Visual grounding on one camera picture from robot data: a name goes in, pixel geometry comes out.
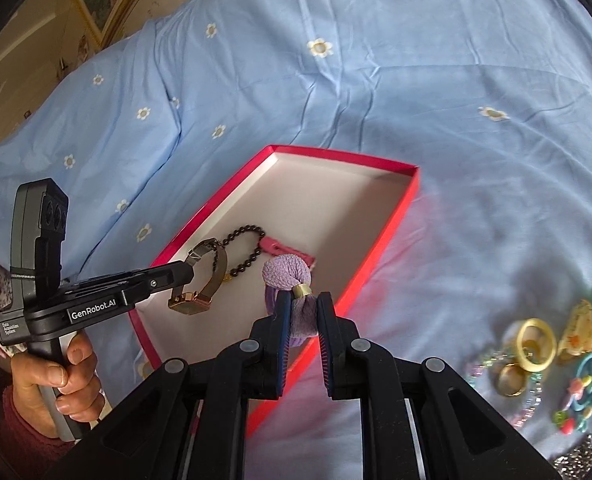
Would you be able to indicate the red cardboard box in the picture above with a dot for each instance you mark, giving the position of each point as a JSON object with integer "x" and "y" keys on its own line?
{"x": 326, "y": 200}

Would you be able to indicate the pink hair clip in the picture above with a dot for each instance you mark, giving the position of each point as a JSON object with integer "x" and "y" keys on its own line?
{"x": 271, "y": 246}

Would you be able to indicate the yellow hair clip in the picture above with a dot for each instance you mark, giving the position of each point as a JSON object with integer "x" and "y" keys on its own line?
{"x": 578, "y": 325}

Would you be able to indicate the gold wrist watch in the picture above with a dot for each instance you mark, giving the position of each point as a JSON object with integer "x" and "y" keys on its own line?
{"x": 221, "y": 265}

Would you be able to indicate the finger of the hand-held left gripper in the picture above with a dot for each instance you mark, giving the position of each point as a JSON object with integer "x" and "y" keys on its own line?
{"x": 166, "y": 277}

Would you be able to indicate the person's left forearm red sleeve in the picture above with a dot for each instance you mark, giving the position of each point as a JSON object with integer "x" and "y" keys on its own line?
{"x": 31, "y": 442}

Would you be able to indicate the blue floral blanket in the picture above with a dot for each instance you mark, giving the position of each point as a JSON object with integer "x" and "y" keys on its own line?
{"x": 376, "y": 85}

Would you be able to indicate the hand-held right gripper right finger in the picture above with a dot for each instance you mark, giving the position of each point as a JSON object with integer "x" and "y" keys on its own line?
{"x": 324, "y": 345}

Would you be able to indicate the person's left hand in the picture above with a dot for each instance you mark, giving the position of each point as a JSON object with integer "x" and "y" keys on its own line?
{"x": 31, "y": 380}

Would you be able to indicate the yellow bangle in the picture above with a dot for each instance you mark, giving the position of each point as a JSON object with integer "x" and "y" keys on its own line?
{"x": 519, "y": 342}

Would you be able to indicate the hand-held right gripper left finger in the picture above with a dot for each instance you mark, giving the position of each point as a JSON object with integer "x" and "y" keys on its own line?
{"x": 283, "y": 340}

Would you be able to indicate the purple scrunchie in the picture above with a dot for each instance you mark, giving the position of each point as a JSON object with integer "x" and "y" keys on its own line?
{"x": 283, "y": 272}

